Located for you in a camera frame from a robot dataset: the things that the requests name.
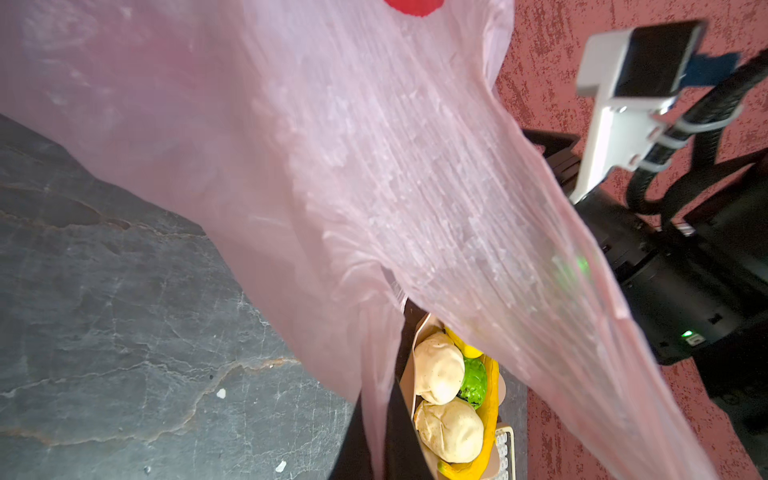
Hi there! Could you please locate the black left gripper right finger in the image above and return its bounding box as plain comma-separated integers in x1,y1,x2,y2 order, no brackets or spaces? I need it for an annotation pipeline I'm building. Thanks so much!
384,382,434,480

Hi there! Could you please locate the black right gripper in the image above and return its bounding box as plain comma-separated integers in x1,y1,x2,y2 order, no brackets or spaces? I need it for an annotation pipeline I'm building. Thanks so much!
521,128,768,367

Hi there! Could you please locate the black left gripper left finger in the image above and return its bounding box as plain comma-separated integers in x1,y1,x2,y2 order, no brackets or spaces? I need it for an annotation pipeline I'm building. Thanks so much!
328,398,374,480

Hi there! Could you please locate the yellow fake banana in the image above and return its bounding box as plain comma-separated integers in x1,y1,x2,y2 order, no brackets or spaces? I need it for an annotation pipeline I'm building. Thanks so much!
438,327,502,479

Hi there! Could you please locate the green fake fruit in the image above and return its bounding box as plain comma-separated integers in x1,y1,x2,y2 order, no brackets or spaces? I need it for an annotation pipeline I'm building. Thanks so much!
457,358,488,410

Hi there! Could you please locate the pink translucent plastic bag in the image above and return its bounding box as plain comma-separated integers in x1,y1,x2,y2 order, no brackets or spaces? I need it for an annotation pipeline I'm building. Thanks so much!
1,1,716,479

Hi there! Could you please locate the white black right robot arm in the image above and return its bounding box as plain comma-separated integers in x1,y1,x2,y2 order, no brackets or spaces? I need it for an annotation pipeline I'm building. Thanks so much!
576,150,767,473

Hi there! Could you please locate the pink faceted scalloped bowl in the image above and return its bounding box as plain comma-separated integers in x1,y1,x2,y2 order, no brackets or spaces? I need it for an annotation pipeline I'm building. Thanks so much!
400,314,506,479

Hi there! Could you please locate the black corrugated cable conduit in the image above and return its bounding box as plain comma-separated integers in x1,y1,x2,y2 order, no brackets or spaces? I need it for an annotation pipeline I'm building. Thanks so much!
625,49,768,217

